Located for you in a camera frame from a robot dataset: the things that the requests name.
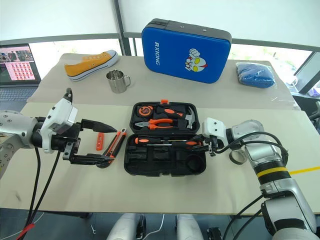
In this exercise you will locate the yellow canvas sneaker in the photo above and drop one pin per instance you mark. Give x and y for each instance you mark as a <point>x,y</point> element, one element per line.
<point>85,67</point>

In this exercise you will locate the blue RXIONG punching pad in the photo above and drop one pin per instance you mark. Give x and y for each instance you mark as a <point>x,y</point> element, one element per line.
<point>185,55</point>

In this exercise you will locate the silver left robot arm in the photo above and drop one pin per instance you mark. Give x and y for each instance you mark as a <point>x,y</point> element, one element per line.
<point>15,130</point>

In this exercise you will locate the blue cloth in plastic bag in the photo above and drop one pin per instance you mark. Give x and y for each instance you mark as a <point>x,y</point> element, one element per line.
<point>255,75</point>

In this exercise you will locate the orange black utility knife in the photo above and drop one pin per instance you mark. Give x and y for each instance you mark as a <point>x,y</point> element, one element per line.
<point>116,143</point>

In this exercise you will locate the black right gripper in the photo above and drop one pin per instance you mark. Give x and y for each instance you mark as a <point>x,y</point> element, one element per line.
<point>216,145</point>

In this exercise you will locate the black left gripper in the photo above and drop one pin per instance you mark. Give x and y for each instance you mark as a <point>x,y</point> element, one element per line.
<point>68,147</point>

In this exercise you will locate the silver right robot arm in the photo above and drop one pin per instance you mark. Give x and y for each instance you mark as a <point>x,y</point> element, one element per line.
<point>270,160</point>

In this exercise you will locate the grey rounded shell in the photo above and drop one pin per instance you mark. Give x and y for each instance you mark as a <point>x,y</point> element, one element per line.
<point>188,227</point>
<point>125,227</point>

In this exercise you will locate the grey window frame post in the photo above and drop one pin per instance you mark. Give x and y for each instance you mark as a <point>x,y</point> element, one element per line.
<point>122,30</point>

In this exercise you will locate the yellow tape strip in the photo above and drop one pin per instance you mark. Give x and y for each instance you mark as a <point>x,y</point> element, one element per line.
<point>305,170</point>

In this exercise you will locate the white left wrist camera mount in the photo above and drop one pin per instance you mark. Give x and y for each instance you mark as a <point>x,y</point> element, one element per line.
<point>58,112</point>

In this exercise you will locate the grey laptop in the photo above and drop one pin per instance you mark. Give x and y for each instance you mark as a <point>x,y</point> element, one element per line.
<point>17,72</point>

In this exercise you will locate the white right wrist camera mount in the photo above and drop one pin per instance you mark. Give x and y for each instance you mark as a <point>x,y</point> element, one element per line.
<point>213,127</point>

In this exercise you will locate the grey tape roll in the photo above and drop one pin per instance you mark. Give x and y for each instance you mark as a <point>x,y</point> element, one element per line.
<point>237,157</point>

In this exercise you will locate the stainless steel mug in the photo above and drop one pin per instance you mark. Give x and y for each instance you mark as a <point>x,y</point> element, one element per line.
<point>116,82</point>

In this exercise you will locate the small black block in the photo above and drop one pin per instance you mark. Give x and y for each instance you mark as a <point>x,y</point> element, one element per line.
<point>214,233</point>

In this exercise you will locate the black orange tape measure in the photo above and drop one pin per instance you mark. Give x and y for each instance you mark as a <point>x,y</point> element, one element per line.
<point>145,111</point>

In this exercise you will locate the orange tester pen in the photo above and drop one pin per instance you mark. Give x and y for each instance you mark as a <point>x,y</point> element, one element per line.
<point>100,141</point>

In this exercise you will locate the black plastic tool case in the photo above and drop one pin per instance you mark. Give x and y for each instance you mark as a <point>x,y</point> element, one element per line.
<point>162,162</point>

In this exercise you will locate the beige table cover sheet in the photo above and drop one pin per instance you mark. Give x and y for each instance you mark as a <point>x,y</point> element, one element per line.
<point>175,92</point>

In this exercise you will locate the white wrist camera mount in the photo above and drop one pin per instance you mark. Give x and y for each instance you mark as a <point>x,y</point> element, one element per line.
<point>58,112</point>
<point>213,127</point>

